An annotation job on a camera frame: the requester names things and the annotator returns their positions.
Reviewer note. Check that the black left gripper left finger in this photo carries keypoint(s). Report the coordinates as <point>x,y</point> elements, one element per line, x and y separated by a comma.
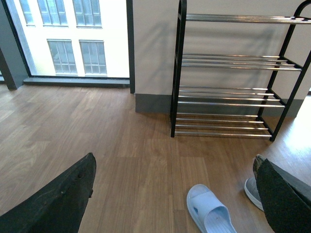
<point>59,206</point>

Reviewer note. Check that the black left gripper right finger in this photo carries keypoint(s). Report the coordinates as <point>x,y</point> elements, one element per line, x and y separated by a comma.
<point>285,199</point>

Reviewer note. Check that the grey knit sneaker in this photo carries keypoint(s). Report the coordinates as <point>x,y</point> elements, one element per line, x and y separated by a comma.
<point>250,185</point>

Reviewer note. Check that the light blue slide sandal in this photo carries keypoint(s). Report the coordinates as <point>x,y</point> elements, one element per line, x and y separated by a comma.
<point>208,213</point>

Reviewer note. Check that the large window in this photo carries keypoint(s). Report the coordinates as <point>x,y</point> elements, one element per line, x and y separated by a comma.
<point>67,42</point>

